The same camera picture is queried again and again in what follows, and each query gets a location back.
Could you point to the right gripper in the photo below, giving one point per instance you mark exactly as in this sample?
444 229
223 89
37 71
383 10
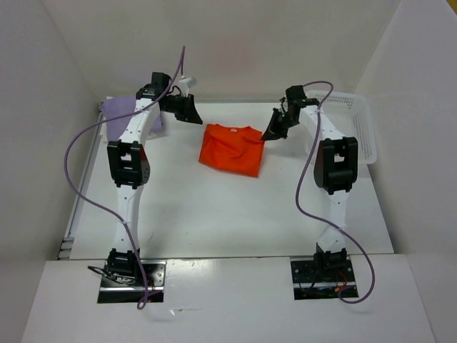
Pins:
273 131

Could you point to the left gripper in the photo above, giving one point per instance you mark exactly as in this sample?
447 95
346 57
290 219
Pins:
189 113

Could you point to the orange t shirt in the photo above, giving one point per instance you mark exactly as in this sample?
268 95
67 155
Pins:
236 150

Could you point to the white t shirt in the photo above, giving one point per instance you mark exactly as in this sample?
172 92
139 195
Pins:
107 137

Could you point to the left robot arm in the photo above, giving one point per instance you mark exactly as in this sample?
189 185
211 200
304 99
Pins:
130 169

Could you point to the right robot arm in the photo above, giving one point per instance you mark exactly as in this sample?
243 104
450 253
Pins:
334 158

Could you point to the white plastic basket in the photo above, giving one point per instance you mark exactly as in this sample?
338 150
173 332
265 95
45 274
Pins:
350 115

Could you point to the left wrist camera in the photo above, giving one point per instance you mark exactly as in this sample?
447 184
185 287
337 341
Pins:
185 83

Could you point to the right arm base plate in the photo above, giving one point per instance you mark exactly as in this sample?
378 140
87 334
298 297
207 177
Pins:
308 283

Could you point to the aluminium table edge rail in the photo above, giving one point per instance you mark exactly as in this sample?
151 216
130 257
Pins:
73 224

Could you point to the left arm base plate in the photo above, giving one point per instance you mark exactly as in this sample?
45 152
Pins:
120 290

